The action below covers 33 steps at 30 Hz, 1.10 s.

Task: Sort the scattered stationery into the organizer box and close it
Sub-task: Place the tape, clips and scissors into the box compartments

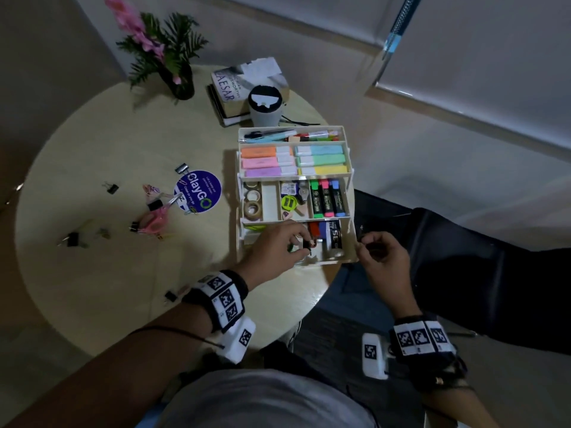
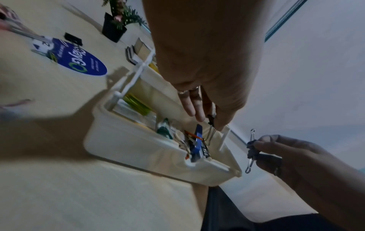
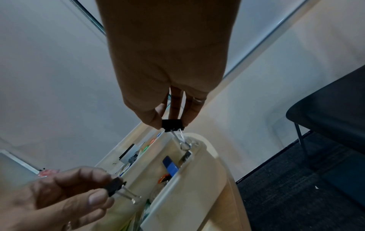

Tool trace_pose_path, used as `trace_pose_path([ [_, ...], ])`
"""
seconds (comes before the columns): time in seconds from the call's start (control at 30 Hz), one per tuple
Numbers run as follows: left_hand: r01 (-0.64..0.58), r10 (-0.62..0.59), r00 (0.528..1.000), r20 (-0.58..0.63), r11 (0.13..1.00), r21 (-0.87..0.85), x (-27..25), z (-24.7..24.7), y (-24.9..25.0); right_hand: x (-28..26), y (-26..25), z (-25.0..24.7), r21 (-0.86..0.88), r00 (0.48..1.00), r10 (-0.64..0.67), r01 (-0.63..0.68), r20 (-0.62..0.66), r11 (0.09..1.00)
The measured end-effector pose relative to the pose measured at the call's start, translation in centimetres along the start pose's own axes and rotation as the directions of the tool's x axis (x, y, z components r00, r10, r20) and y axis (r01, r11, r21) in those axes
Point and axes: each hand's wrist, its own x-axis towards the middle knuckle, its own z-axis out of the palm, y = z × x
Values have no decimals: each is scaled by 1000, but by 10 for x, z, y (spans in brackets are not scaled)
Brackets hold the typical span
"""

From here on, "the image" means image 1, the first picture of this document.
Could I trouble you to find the person's left hand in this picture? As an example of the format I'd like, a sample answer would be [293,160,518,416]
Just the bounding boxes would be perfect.
[233,220,314,291]

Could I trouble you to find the person's right hand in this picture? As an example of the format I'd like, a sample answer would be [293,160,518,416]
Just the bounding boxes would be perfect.
[355,231,423,320]

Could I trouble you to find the person's right forearm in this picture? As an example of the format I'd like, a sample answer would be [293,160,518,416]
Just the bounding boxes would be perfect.
[418,387,501,428]

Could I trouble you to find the person's left forearm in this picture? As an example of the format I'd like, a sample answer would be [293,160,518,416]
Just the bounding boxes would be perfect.
[0,302,216,428]

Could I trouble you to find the black white glue stick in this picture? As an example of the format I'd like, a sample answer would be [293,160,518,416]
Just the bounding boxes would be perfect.
[327,219,346,260]

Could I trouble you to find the white tiered organizer box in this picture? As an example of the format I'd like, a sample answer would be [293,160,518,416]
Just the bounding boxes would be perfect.
[235,125,360,266]

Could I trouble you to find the green black highlighter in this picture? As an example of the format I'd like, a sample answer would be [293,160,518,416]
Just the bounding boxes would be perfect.
[310,179,324,219]

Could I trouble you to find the pink black highlighter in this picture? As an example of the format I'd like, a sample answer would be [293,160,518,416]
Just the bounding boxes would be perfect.
[319,178,335,218]

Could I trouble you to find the blue black highlighter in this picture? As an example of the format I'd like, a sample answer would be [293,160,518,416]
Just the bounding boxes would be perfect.
[330,179,347,218]

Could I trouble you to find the person's blue jeans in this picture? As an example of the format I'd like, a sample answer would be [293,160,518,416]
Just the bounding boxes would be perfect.
[312,262,398,335]

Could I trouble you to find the set of pastel highlighters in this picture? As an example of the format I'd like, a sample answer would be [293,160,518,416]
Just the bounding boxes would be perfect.
[240,144,349,178]

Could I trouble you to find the black marker wristband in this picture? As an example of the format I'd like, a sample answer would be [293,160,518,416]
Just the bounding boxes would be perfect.
[389,315,468,393]
[182,270,250,333]

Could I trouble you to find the light blue pen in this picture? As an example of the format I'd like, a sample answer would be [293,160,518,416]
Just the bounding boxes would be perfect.
[239,129,298,143]

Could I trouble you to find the round blue printed card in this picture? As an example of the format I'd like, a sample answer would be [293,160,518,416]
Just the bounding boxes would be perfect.
[173,169,222,214]

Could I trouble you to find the black chair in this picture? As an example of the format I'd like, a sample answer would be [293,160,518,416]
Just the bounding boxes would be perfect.
[352,189,571,356]

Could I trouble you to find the grey cup with black lid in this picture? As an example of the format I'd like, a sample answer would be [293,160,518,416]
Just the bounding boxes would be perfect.
[247,85,284,128]

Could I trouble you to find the dark thick book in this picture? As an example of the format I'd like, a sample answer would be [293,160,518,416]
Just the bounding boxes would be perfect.
[207,84,252,128]

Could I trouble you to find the pink scissors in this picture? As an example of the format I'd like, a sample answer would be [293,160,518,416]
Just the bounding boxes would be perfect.
[134,185,184,239]

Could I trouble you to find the grey white book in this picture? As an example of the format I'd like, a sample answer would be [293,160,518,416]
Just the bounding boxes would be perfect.
[211,62,291,118]

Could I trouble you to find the person's grey shirt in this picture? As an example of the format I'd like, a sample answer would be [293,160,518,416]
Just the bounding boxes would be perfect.
[157,368,380,428]

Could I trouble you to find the torn white paper sheet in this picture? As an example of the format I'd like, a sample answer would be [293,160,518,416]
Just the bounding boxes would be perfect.
[241,57,283,85]

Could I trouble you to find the black flower vase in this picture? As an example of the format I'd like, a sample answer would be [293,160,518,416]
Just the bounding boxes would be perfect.
[159,62,195,101]

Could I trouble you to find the blue patterned pole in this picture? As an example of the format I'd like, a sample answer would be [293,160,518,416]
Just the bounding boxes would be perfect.
[382,0,423,60]

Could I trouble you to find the artificial pink flower plant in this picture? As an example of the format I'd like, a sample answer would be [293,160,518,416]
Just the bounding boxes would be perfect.
[104,0,209,89]

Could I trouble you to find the black handled scissors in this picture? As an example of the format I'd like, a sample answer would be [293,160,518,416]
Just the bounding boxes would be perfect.
[244,129,295,140]

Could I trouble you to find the thin black cable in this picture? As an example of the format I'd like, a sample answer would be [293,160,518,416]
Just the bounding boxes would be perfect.
[280,114,323,128]

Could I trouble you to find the black cord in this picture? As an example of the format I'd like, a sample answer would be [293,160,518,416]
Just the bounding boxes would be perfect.
[128,325,226,350]

